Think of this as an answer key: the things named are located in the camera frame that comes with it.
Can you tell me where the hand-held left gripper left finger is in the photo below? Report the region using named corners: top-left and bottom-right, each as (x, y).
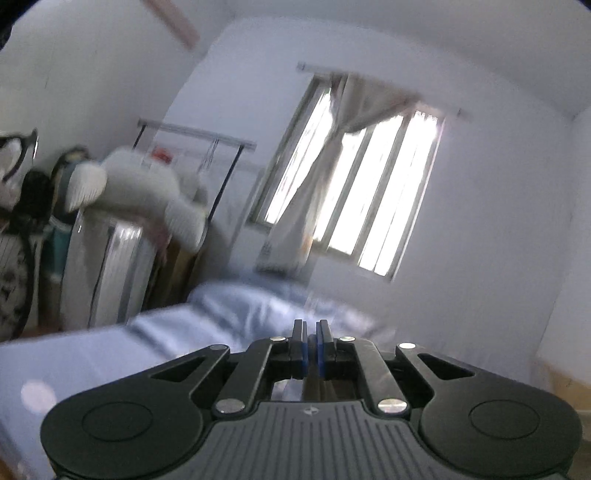
top-left (150, 318), bottom-right (309, 416)

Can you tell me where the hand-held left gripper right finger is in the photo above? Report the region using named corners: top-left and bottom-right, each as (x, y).
top-left (315, 318), bottom-right (476, 416)

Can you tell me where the metal clothes rack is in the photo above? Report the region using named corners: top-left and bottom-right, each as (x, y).
top-left (134, 117), bottom-right (257, 222)

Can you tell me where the blue floral duvet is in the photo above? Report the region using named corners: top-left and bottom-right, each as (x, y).
top-left (129, 277), bottom-right (393, 358)

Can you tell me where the barred window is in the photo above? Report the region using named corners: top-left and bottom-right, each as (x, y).
top-left (249, 74), bottom-right (446, 282)

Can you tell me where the pale curtain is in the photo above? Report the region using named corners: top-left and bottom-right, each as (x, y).
top-left (272, 74), bottom-right (421, 273)

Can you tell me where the silver suitcase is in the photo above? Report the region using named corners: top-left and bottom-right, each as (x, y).
top-left (62, 210), bottom-right (158, 330)

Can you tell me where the white plush toy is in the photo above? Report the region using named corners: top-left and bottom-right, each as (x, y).
top-left (67, 148), bottom-right (208, 252)

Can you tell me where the wooden headboard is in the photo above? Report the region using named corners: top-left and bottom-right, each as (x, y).
top-left (536, 351), bottom-right (591, 409)

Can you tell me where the white and black bicycle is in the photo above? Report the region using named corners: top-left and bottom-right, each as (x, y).
top-left (0, 129), bottom-right (51, 342)

